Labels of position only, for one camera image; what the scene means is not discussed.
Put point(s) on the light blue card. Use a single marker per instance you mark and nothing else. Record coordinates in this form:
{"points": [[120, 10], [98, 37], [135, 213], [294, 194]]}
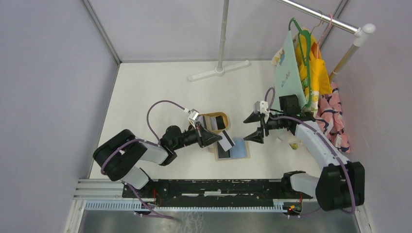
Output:
{"points": [[239, 151]]}

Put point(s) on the tan oval card holder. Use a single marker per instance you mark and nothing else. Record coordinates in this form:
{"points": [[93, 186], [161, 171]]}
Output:
{"points": [[225, 117]]}

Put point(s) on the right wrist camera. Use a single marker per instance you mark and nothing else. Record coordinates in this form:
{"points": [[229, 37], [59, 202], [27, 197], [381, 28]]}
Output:
{"points": [[261, 107]]}

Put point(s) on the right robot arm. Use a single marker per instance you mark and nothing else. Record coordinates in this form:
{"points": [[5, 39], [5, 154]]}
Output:
{"points": [[341, 184]]}

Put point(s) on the white clothes rack stand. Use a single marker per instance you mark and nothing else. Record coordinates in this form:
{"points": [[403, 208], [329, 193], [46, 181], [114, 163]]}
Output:
{"points": [[220, 70]]}

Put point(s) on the wooden card tray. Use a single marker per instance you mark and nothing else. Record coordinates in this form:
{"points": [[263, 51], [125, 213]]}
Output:
{"points": [[221, 155]]}

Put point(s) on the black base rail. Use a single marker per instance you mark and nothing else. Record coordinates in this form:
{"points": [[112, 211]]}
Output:
{"points": [[220, 193]]}

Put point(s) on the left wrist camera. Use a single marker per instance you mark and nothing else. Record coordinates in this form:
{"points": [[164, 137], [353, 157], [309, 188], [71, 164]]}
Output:
{"points": [[193, 116]]}

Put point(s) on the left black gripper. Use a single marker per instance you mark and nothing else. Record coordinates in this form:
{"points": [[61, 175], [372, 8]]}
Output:
{"points": [[205, 138]]}

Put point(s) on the white printed garment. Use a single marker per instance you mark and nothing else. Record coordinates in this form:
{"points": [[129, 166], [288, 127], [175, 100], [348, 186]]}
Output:
{"points": [[286, 78]]}

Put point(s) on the green clothes hanger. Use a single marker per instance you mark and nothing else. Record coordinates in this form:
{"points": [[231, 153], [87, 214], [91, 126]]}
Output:
{"points": [[306, 57]]}

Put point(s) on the pink patterned garment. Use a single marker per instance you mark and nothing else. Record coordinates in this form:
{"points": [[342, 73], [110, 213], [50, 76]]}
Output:
{"points": [[330, 119]]}

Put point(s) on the pink clothes hanger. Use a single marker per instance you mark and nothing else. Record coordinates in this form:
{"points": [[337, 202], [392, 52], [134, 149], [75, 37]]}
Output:
{"points": [[317, 52]]}

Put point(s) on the wooden rack pole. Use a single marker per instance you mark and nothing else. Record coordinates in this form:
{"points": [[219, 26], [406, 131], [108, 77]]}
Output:
{"points": [[344, 60]]}

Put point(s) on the cards in holder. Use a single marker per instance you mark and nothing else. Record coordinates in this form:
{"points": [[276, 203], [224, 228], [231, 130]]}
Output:
{"points": [[214, 123]]}

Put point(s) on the metal hanging rod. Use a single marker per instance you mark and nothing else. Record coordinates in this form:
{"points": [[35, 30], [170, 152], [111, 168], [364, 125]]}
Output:
{"points": [[356, 31]]}

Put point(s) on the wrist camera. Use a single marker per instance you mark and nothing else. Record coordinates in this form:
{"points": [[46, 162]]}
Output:
{"points": [[193, 116], [261, 107]]}

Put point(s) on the yellow garment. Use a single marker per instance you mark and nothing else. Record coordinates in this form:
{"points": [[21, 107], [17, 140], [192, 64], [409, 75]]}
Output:
{"points": [[320, 83]]}

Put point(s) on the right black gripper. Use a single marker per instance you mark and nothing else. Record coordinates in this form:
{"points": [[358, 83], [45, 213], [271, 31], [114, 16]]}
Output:
{"points": [[255, 117]]}

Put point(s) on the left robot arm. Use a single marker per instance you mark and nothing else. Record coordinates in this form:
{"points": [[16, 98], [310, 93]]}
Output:
{"points": [[118, 156]]}

